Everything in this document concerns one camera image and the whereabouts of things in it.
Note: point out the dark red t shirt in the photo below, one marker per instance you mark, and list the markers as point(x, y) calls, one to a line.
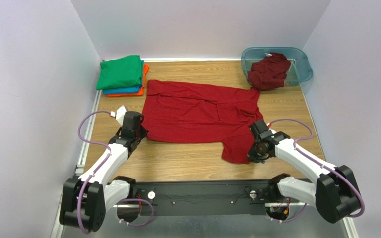
point(269, 73)

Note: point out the green folded t shirt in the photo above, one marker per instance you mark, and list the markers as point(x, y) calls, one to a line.
point(120, 73)

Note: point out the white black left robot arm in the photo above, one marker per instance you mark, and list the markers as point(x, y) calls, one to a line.
point(87, 198)

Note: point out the orange folded t shirt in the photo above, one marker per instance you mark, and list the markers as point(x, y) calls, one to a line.
point(134, 90)

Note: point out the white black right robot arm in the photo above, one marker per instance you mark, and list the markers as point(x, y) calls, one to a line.
point(332, 190)

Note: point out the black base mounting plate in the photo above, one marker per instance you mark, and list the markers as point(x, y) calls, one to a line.
point(200, 198)

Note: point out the teal plastic bin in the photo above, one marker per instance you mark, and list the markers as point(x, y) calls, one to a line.
point(299, 72)

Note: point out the blue folded t shirt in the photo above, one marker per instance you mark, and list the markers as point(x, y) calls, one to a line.
point(124, 88)

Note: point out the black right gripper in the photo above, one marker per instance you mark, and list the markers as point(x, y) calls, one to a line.
point(256, 130)

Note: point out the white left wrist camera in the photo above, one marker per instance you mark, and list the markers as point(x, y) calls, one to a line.
point(119, 114)

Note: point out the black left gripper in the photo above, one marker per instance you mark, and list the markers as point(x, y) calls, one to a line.
point(140, 132)

